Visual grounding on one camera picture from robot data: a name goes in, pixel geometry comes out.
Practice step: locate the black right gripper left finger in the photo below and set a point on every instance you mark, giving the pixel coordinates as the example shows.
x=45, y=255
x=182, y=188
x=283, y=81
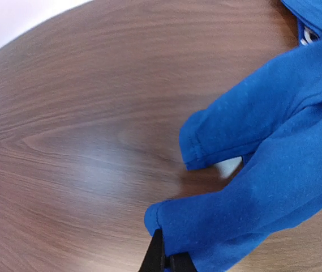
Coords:
x=154, y=259

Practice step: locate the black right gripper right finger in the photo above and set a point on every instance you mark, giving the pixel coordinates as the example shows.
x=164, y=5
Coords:
x=181, y=262

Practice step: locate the blue printed t-shirt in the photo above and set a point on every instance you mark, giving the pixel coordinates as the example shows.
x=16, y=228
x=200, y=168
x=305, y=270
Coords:
x=272, y=123

